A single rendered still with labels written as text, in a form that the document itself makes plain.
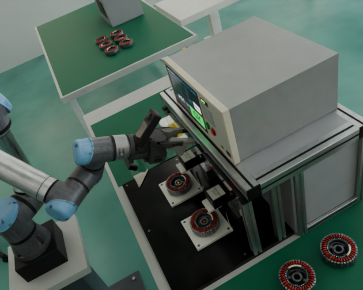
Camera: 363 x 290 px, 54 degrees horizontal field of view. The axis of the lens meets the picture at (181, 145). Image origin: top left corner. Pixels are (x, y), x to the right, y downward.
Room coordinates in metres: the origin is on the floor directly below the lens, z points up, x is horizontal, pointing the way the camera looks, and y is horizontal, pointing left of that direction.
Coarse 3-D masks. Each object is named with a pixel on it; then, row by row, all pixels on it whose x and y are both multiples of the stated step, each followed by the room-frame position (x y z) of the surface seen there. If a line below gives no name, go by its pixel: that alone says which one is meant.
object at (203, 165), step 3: (204, 162) 1.13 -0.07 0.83; (201, 165) 1.12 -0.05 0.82; (204, 165) 1.11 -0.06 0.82; (201, 168) 1.12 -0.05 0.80; (204, 168) 1.09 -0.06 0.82; (207, 168) 1.09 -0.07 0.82; (210, 168) 1.08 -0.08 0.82; (204, 171) 1.10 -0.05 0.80; (207, 171) 1.07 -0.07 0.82; (210, 171) 1.07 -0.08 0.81; (213, 171) 1.08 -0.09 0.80; (204, 174) 1.11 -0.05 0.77; (207, 174) 1.07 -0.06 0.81; (210, 174) 1.07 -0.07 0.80; (213, 174) 1.08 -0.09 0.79; (216, 174) 1.08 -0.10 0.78; (207, 177) 1.07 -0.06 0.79; (210, 177) 1.07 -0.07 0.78; (213, 177) 1.08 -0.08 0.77
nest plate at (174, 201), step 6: (192, 180) 1.09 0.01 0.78; (162, 186) 1.12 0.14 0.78; (192, 186) 1.06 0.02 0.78; (198, 186) 1.04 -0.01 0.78; (192, 192) 1.03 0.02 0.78; (198, 192) 1.02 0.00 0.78; (168, 198) 1.04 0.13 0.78; (174, 198) 1.03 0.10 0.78; (180, 198) 1.02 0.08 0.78; (186, 198) 1.01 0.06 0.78; (174, 204) 1.00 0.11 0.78
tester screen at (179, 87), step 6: (168, 72) 1.18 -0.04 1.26; (174, 78) 1.12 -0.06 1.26; (174, 84) 1.15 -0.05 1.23; (180, 84) 1.07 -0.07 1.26; (180, 90) 1.09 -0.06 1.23; (186, 90) 1.03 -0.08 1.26; (186, 96) 1.05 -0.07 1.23; (192, 96) 0.98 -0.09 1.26; (180, 102) 1.15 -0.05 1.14; (186, 102) 1.07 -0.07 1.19
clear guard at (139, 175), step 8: (160, 120) 1.19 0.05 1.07; (168, 120) 1.17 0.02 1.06; (176, 120) 1.16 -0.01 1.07; (184, 128) 1.09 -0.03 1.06; (184, 136) 1.04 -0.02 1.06; (192, 136) 1.03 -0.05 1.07; (192, 144) 0.98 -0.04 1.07; (168, 152) 0.99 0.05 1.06; (136, 160) 1.03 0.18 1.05; (168, 160) 0.95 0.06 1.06; (144, 168) 0.96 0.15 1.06; (152, 168) 0.94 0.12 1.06; (136, 176) 0.98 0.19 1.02; (144, 176) 0.94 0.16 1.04
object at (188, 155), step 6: (180, 156) 1.11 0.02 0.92; (186, 156) 1.10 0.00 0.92; (192, 156) 1.08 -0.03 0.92; (198, 156) 1.10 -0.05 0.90; (180, 162) 1.11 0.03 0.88; (186, 162) 1.06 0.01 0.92; (192, 162) 1.07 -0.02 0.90; (198, 162) 1.07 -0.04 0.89; (180, 168) 1.08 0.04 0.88; (186, 168) 1.06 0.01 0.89; (192, 168) 1.07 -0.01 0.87
